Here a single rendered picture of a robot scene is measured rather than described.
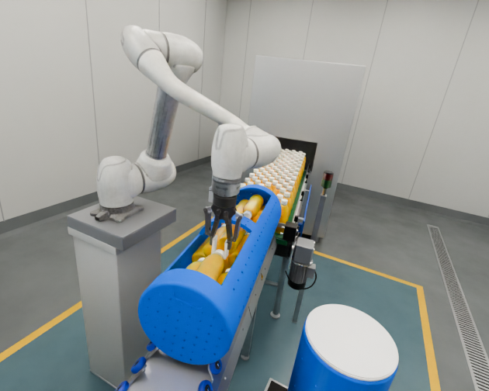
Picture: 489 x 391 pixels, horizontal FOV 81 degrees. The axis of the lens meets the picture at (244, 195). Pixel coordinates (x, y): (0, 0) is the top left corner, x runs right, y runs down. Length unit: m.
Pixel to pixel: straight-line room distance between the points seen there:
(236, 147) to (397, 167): 4.91
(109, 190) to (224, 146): 0.75
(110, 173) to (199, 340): 0.84
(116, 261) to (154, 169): 0.46
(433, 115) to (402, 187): 1.23
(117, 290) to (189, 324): 0.74
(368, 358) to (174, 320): 0.57
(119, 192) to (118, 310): 0.59
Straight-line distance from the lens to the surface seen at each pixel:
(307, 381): 1.05
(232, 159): 0.81
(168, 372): 1.00
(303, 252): 1.79
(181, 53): 1.23
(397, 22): 5.59
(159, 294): 0.84
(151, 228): 1.44
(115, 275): 1.50
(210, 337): 0.86
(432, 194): 5.75
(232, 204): 0.88
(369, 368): 0.98
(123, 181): 1.41
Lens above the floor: 1.73
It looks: 22 degrees down
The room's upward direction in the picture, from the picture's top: 7 degrees clockwise
